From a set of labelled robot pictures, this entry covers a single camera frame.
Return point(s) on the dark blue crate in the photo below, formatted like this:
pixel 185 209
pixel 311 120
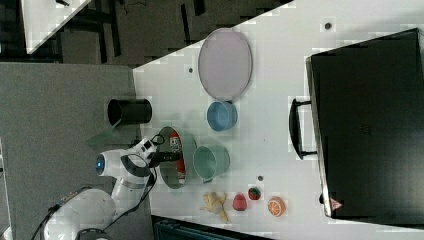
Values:
pixel 171 229

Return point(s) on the white side table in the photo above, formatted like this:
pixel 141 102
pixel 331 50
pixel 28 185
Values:
pixel 43 18

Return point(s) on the red ketchup bottle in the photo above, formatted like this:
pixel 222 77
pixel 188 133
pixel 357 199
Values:
pixel 176 149

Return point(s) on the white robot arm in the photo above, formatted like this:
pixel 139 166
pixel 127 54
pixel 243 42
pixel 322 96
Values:
pixel 86 213

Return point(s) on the blue bowl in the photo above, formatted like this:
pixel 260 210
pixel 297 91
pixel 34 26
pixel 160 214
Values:
pixel 222 116

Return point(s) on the round lilac plate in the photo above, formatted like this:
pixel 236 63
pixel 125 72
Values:
pixel 225 64

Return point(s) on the green slotted spatula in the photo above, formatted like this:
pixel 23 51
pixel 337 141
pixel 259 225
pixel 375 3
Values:
pixel 103 136

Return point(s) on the black toaster oven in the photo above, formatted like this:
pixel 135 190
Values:
pixel 368 116

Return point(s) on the orange slice toy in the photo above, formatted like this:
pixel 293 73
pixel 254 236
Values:
pixel 276 206

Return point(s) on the red toy strawberry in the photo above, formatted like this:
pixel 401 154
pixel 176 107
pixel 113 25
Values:
pixel 239 203

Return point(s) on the green oval strainer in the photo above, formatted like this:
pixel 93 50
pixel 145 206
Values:
pixel 168 169

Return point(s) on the teal green cup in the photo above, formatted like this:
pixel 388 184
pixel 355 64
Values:
pixel 210 161

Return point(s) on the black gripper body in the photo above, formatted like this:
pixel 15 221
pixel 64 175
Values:
pixel 159 157

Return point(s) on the small red green fruit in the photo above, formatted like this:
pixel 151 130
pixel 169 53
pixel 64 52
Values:
pixel 254 193

